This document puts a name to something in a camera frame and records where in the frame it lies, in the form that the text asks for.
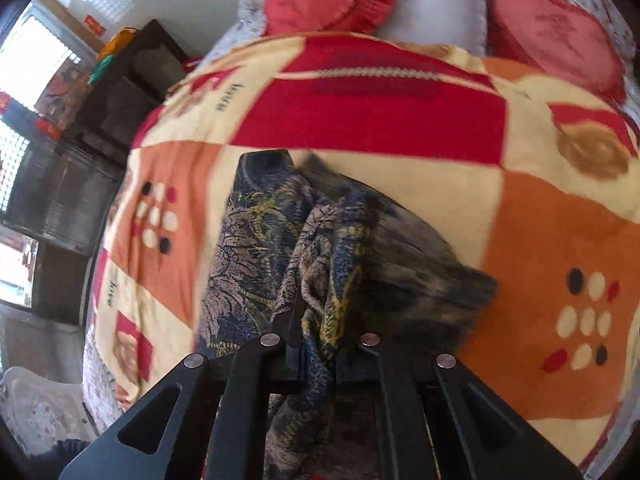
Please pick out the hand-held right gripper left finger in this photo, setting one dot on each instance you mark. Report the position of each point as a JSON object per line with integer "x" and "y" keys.
{"x": 292, "y": 340}

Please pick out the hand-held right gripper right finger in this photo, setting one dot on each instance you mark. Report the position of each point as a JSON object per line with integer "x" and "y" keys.
{"x": 360, "y": 365}

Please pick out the navy yellow floral garment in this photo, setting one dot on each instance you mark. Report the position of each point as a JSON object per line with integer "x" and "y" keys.
{"x": 260, "y": 260}

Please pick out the orange cream red printed blanket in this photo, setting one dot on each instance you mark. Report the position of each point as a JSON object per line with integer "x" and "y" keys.
{"x": 375, "y": 120}

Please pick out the white lace cloth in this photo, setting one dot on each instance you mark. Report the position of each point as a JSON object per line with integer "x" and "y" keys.
{"x": 40, "y": 410}

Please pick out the dark wooden cabinet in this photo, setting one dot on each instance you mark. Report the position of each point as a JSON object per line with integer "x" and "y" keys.
{"x": 125, "y": 90}

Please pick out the green plastic basket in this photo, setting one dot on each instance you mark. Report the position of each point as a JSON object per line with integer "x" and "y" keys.
{"x": 102, "y": 70}

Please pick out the red printed poster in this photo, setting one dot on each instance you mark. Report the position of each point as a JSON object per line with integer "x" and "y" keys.
{"x": 62, "y": 90}

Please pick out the yellow plastic basket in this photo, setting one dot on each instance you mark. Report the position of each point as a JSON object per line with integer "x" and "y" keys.
{"x": 117, "y": 42}

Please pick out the white pillow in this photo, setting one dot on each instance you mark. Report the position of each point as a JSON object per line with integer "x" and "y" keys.
{"x": 440, "y": 5}

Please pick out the small red heart cushion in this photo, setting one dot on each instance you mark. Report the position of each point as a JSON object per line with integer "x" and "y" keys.
{"x": 550, "y": 30}

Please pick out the red wall sticker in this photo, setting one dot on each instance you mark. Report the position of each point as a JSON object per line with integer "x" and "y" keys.
{"x": 94, "y": 24}

